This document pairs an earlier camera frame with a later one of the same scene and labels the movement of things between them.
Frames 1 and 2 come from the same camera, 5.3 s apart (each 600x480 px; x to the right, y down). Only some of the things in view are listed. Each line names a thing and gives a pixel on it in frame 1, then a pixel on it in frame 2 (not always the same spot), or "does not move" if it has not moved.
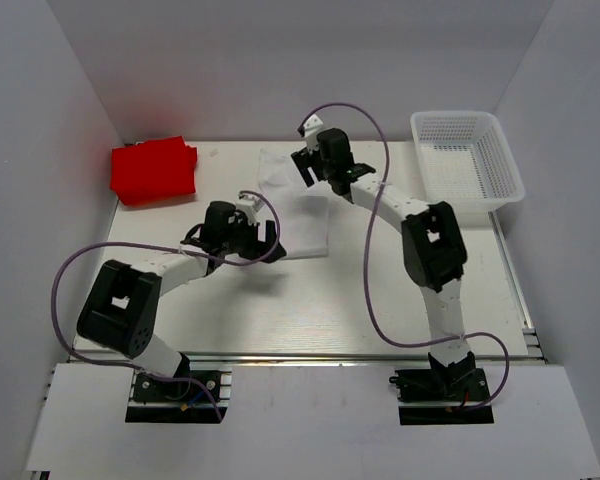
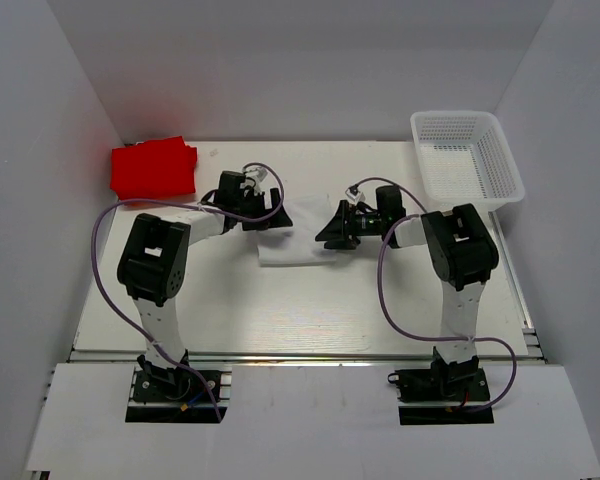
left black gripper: x=256 y=245 to x=280 y=219
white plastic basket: x=465 y=161 does not move
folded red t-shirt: x=155 y=169 does not move
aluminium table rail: x=306 y=358 does not move
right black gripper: x=304 y=159 to x=338 y=230
